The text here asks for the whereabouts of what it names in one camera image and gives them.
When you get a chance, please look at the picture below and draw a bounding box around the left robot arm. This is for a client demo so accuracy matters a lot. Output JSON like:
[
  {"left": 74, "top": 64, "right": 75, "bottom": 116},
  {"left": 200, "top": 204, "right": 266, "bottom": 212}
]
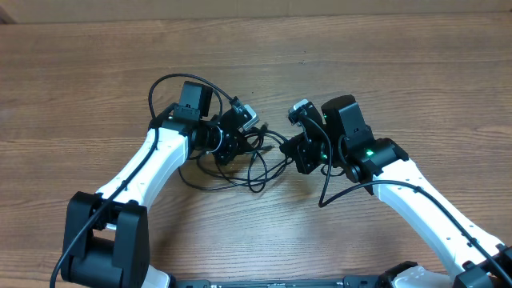
[{"left": 50, "top": 80, "right": 258, "bottom": 287}]

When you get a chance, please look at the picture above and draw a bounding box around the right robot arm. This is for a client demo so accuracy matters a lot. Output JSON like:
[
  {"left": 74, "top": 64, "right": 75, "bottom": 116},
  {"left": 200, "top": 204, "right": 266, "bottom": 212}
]
[{"left": 280, "top": 95, "right": 511, "bottom": 287}]

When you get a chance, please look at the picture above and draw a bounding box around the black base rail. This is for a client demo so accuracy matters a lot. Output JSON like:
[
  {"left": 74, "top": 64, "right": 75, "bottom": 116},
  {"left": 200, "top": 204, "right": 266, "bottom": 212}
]
[{"left": 170, "top": 275, "right": 379, "bottom": 288}]

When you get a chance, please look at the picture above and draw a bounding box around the black USB cable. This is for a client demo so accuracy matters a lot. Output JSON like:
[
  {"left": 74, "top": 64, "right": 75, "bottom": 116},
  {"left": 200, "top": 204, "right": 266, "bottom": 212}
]
[{"left": 176, "top": 124, "right": 295, "bottom": 194}]

